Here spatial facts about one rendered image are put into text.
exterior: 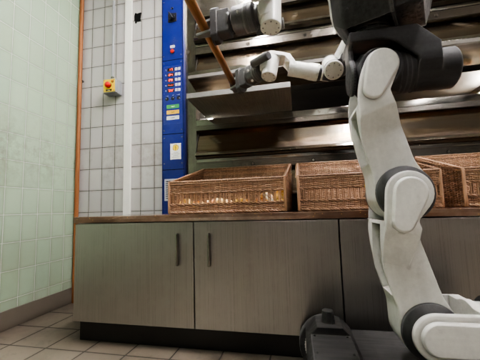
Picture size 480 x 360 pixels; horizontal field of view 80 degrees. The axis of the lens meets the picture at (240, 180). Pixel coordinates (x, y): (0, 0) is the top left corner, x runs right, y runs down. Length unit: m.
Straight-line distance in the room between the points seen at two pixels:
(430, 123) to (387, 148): 1.07
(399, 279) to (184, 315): 0.87
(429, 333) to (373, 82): 0.63
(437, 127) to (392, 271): 1.19
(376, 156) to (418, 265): 0.30
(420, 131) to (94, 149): 2.07
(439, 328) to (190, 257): 0.89
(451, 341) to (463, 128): 1.29
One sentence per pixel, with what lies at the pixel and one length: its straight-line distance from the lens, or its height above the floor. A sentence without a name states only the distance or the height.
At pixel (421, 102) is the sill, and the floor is 1.16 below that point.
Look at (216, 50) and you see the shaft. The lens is 1.20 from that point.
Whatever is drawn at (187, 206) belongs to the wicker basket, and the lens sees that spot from 1.34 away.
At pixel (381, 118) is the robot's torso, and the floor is 0.83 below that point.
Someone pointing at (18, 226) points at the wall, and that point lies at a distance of 2.04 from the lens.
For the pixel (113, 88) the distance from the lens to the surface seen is 2.22.
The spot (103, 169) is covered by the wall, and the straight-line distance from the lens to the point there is 2.21.
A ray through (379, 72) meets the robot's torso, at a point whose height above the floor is 0.95.
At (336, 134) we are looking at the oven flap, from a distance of 1.79.
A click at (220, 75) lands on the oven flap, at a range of 1.83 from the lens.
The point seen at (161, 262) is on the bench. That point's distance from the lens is 1.36.
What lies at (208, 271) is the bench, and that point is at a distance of 1.28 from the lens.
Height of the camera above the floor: 0.60
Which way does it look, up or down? 6 degrees up
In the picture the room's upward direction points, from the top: 2 degrees counter-clockwise
